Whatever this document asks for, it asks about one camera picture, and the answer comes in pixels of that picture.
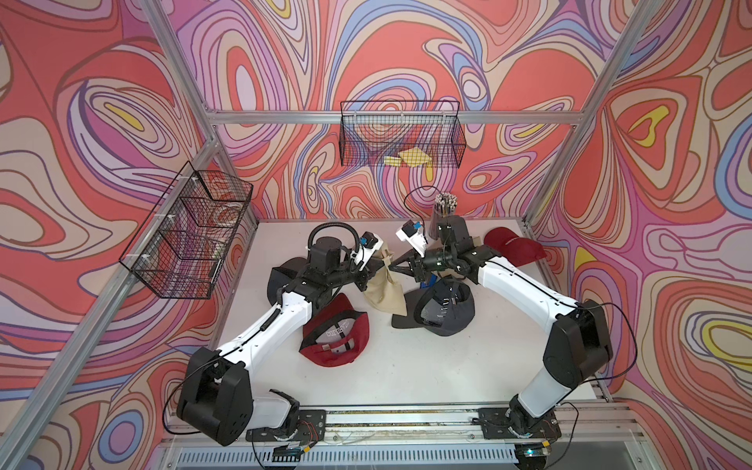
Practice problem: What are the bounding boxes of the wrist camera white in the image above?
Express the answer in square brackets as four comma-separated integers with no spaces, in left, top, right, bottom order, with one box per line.
[396,221,428,258]
[354,231,384,271]

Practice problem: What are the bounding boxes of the yellow sticky notes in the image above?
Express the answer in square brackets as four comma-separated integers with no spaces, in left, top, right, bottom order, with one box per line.
[382,147,433,168]

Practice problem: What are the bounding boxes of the beige cap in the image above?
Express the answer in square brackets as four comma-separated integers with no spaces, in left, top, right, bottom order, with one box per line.
[364,243,407,317]

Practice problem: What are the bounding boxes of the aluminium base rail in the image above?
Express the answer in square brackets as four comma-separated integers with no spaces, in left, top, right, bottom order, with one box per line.
[153,401,661,469]

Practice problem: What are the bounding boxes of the black wire basket back wall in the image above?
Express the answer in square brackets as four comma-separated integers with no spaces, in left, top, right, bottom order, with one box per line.
[339,98,467,168]

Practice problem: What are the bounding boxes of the dark grey cap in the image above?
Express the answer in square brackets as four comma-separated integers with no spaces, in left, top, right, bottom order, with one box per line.
[391,278,475,337]
[266,257,307,305]

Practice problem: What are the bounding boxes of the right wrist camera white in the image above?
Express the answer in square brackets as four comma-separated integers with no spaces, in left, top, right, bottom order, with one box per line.
[396,221,428,258]

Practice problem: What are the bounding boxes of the dark red cap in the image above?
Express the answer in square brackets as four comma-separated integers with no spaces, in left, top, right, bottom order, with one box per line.
[483,227,546,268]
[299,294,370,368]

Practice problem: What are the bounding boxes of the black wire basket wall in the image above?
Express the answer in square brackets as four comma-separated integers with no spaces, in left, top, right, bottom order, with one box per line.
[119,163,254,300]
[339,98,467,168]

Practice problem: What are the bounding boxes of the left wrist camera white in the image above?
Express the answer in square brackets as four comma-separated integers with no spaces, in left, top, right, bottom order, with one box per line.
[354,231,384,271]

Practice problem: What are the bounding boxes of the dark red cap front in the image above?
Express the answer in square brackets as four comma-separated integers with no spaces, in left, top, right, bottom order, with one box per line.
[299,294,370,368]

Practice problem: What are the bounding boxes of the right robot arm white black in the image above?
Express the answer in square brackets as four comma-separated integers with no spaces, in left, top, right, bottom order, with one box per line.
[389,215,614,439]

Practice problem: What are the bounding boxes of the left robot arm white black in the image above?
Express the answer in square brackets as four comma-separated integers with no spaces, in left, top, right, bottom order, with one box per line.
[176,231,384,446]

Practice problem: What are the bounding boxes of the black wire basket left wall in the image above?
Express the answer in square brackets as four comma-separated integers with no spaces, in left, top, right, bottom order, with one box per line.
[119,163,254,300]

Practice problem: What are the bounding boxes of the dark red cap back right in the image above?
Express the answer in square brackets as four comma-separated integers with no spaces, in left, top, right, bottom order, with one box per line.
[483,227,546,268]

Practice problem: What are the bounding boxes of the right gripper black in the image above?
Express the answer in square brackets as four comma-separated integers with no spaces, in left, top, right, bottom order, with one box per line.
[388,245,456,283]

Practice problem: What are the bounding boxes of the pencil cup with pencils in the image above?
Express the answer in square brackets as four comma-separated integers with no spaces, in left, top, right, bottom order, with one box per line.
[429,193,458,240]

